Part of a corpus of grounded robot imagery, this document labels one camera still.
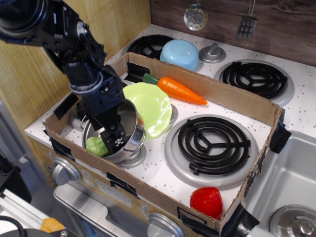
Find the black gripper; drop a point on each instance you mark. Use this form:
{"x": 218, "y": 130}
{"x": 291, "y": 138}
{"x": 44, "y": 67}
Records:
{"x": 101, "y": 92}

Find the green toy broccoli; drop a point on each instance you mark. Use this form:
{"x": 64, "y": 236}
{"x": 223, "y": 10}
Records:
{"x": 96, "y": 146}

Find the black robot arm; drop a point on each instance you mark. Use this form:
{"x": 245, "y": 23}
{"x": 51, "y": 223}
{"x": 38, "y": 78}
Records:
{"x": 54, "y": 26}

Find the small steel pot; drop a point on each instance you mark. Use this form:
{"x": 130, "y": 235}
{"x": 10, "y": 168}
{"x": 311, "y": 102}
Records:
{"x": 133, "y": 127}

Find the front left black burner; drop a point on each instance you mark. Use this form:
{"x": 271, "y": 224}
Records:
{"x": 76, "y": 118}

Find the black burner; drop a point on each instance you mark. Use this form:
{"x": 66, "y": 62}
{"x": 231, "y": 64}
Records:
{"x": 76, "y": 118}
{"x": 262, "y": 78}
{"x": 210, "y": 150}
{"x": 150, "y": 46}

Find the brown cardboard fence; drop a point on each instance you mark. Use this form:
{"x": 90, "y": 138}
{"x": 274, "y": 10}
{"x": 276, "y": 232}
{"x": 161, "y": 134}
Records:
{"x": 152, "y": 186}

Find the light green plastic plate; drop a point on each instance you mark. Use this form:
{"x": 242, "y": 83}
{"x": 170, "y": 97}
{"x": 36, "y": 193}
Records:
{"x": 153, "y": 106}

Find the silver front left knob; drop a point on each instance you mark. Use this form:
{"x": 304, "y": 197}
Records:
{"x": 64, "y": 172}

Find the orange toy carrot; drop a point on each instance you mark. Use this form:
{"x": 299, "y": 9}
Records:
{"x": 175, "y": 89}

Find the silver front middle knob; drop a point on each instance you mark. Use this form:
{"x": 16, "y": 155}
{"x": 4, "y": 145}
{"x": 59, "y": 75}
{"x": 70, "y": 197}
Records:
{"x": 162, "y": 226}

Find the front right black burner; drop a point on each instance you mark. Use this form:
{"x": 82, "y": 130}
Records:
{"x": 210, "y": 150}

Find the back left black burner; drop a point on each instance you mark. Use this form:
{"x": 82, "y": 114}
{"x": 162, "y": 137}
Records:
{"x": 150, "y": 46}

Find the orange object bottom left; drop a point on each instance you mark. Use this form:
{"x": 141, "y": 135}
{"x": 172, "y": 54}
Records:
{"x": 50, "y": 225}

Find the light blue plastic bowl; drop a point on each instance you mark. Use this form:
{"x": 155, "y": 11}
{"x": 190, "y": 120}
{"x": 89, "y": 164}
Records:
{"x": 181, "y": 53}

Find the red toy strawberry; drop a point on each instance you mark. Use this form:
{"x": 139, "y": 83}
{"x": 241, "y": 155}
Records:
{"x": 208, "y": 201}

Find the silver back stove knob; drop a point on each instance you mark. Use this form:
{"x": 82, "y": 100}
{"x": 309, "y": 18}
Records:
{"x": 212, "y": 54}

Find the hanging metal strainer ladle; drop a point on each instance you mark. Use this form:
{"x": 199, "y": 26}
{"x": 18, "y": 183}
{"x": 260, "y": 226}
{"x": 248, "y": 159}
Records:
{"x": 195, "y": 17}

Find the back right black burner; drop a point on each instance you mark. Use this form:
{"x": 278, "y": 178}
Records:
{"x": 262, "y": 78}

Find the hanging metal spatula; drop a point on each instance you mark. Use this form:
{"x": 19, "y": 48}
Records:
{"x": 247, "y": 24}

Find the steel sink basin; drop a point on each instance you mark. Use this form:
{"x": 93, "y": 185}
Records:
{"x": 287, "y": 178}

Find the silver sink drain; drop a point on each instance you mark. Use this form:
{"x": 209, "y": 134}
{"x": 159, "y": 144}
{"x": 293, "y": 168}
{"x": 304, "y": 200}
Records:
{"x": 293, "y": 221}

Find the silver oven door handle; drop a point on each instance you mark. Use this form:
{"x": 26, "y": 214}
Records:
{"x": 107, "y": 219}

